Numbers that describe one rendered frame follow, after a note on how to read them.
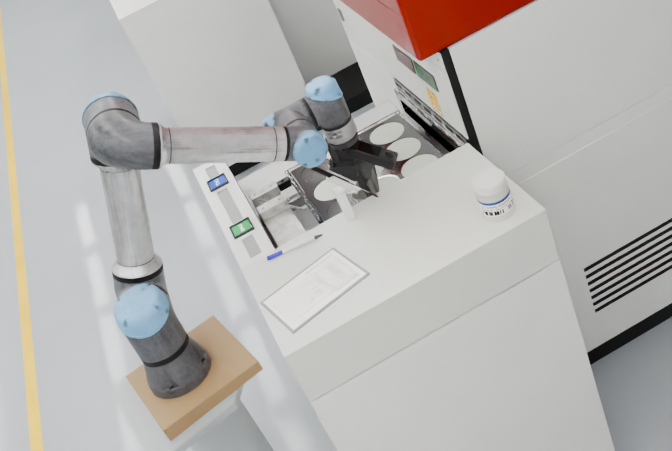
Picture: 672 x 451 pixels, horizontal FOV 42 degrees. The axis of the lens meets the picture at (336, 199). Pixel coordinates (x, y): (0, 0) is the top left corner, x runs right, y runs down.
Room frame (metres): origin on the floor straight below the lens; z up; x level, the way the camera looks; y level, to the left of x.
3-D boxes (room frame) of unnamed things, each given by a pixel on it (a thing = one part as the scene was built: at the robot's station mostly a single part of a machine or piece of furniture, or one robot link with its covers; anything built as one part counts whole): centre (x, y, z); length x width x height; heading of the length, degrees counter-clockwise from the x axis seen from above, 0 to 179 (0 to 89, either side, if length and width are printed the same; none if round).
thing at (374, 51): (2.15, -0.31, 1.02); 0.81 x 0.03 x 0.40; 7
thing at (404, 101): (1.97, -0.32, 0.89); 0.44 x 0.02 x 0.10; 7
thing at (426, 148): (1.93, -0.11, 0.90); 0.34 x 0.34 x 0.01; 7
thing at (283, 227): (1.88, 0.15, 0.87); 0.36 x 0.08 x 0.03; 7
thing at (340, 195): (1.67, -0.03, 1.03); 0.06 x 0.04 x 0.13; 97
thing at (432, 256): (1.53, -0.06, 0.89); 0.62 x 0.35 x 0.14; 97
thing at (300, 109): (1.74, 0.02, 1.21); 0.11 x 0.11 x 0.08; 6
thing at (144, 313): (1.57, 0.49, 1.01); 0.13 x 0.12 x 0.14; 6
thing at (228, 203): (1.95, 0.26, 0.89); 0.55 x 0.09 x 0.14; 7
